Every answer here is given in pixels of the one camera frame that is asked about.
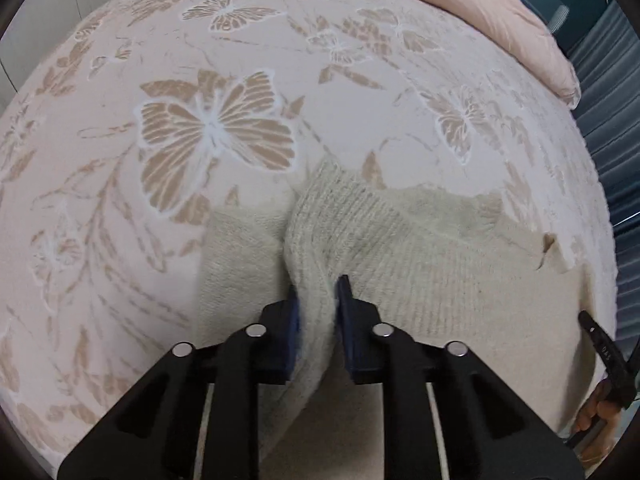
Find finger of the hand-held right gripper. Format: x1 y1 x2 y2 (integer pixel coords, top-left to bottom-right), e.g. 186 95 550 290
577 310 640 406

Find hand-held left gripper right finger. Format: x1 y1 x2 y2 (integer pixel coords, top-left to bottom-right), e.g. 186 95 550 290
335 274 585 480

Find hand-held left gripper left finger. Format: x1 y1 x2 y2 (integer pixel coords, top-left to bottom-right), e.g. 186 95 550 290
56 284 302 480

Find cream knit sweater black hearts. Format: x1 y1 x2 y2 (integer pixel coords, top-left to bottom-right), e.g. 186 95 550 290
192 157 597 480

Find person's right hand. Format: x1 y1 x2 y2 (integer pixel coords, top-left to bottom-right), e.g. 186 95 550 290
574 382 628 436

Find pink butterfly print bedspread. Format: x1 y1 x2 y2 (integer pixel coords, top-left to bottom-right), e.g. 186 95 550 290
0 0 622 467

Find grey blue curtain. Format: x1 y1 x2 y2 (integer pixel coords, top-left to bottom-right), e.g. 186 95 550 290
567 7 640 366

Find pink pillow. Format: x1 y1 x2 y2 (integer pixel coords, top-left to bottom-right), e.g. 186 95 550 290
310 0 582 108

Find white wardrobe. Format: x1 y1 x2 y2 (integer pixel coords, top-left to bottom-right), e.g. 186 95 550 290
0 0 128 106

